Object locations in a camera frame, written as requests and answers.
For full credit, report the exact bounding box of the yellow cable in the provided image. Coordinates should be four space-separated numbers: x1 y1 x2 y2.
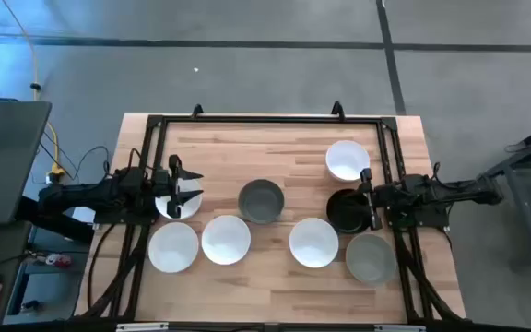
0 0 60 172

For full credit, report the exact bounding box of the thin black cable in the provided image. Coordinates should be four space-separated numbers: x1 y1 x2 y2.
39 133 112 185

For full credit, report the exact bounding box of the white bowl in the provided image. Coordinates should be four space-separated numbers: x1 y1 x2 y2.
154 177 204 220
324 139 372 183
288 217 340 269
147 221 200 274
200 214 253 267

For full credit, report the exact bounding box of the silver frame bracket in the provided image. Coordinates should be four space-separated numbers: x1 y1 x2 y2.
373 324 427 332
115 322 170 332

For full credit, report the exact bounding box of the black aluminium table frame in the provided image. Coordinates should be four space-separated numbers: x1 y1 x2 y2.
74 113 467 324

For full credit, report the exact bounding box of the black bowl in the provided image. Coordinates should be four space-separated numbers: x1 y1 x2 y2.
325 187 373 234

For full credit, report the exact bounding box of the dark grey bowl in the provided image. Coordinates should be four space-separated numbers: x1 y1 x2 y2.
237 178 286 225

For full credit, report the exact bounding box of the red and white object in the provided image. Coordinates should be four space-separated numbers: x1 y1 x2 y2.
43 252 73 269

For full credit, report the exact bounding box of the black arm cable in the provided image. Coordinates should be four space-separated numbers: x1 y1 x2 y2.
128 147 149 172

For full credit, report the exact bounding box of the light grey bowl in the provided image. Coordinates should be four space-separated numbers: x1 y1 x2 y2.
345 231 398 285

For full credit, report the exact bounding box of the black cable bundle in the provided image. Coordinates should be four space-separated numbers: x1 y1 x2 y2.
394 228 467 322

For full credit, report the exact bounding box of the grey metal table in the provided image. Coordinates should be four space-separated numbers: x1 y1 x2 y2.
477 117 531 273

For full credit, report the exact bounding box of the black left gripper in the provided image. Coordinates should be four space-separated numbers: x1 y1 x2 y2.
150 155 205 219

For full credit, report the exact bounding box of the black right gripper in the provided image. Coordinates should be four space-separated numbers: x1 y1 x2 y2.
346 168 390 231

